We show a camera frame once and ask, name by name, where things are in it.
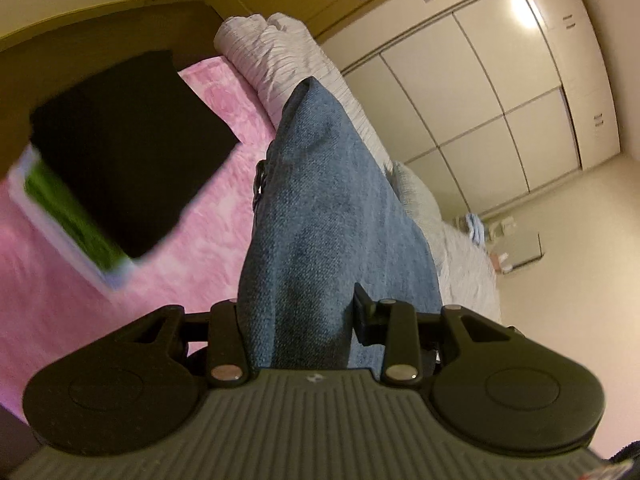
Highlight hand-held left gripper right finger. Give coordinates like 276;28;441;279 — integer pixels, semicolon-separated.
354;282;526;387

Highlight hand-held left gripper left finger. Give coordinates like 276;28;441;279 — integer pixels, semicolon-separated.
120;300;251;389

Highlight blue denim jeans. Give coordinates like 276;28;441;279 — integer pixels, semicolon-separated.
239;76;443;371

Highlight black garment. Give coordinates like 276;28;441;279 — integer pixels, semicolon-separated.
29;50;242;261

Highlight pink floral bedsheet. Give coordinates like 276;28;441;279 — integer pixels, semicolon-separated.
0;55;281;421

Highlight grey fluffy blanket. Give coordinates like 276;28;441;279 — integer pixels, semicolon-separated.
392;160;502;323

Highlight blue and white cloth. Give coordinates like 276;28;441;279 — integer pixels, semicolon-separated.
464;212;485;243

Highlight white flat board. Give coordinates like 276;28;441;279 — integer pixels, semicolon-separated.
492;232;543;273

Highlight cream wardrobe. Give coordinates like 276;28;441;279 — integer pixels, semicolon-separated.
340;0;623;211

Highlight striped white quilt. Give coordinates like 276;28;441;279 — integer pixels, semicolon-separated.
214;12;396;176

